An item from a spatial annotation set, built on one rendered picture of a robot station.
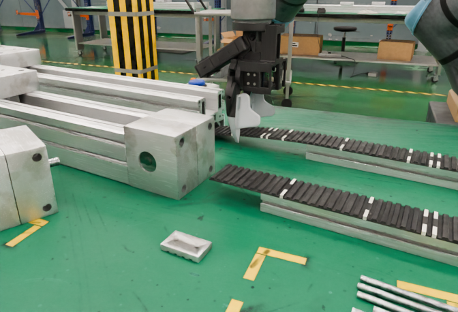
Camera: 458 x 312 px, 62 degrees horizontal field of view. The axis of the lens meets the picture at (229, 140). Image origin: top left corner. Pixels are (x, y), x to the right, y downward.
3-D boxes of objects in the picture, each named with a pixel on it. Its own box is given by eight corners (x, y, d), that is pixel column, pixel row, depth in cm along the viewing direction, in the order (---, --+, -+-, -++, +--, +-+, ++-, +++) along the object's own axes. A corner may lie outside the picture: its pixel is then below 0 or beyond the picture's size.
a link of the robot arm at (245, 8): (222, -6, 61) (245, -6, 68) (222, 24, 63) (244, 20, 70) (265, -6, 58) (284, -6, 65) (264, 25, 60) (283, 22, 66)
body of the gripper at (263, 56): (269, 99, 63) (272, 24, 59) (224, 93, 67) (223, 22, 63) (285, 90, 70) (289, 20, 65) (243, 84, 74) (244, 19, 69)
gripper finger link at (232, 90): (230, 118, 66) (236, 66, 64) (223, 116, 66) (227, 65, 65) (242, 116, 70) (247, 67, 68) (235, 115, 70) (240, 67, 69)
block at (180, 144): (223, 167, 63) (222, 112, 59) (178, 200, 53) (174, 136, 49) (178, 156, 67) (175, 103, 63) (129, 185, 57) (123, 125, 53)
